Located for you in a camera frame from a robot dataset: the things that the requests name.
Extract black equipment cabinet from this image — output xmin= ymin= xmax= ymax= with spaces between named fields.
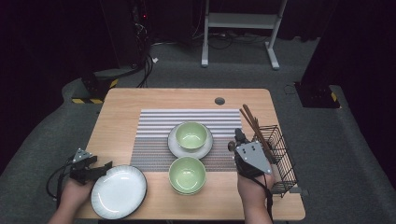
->
xmin=98 ymin=0 xmax=151 ymax=68

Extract person's left hand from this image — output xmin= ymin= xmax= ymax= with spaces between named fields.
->
xmin=60 ymin=177 xmax=93 ymax=213

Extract grey striped placemat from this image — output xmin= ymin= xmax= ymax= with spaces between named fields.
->
xmin=130 ymin=108 xmax=250 ymax=173

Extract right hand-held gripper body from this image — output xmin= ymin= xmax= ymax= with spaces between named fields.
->
xmin=233 ymin=140 xmax=274 ymax=180

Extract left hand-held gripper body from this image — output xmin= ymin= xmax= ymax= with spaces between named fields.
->
xmin=68 ymin=147 xmax=95 ymax=186

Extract black stand base yellow mark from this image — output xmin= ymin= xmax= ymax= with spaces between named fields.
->
xmin=293 ymin=81 xmax=341 ymax=109

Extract white metal desk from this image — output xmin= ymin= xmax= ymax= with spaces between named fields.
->
xmin=201 ymin=0 xmax=290 ymax=71

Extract yellow black hazard tape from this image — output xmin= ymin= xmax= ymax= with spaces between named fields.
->
xmin=71 ymin=97 xmax=104 ymax=105

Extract person's right hand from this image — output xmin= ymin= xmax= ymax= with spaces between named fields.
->
xmin=236 ymin=172 xmax=277 ymax=212

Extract white ribbed plate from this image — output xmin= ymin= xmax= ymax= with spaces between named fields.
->
xmin=91 ymin=164 xmax=149 ymax=221
xmin=166 ymin=122 xmax=215 ymax=161

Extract black floor cables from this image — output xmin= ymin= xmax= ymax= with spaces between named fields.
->
xmin=192 ymin=31 xmax=269 ymax=50

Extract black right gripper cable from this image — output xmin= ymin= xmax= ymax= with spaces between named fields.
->
xmin=262 ymin=173 xmax=276 ymax=224

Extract black yellow striped stand base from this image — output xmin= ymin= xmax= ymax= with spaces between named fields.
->
xmin=80 ymin=70 xmax=120 ymax=101

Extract green bowl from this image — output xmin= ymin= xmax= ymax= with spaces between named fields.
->
xmin=174 ymin=120 xmax=209 ymax=150
xmin=171 ymin=185 xmax=205 ymax=197
xmin=168 ymin=156 xmax=207 ymax=192

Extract black wire cutlery basket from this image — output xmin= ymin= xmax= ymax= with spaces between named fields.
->
xmin=249 ymin=124 xmax=298 ymax=200

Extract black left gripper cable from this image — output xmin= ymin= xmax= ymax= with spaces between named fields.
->
xmin=46 ymin=153 xmax=78 ymax=204

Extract black hanging cable bundle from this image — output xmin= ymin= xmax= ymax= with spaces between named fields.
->
xmin=134 ymin=22 xmax=157 ymax=89

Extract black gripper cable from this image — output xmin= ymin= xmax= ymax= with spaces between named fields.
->
xmin=46 ymin=153 xmax=78 ymax=204
xmin=262 ymin=173 xmax=276 ymax=224

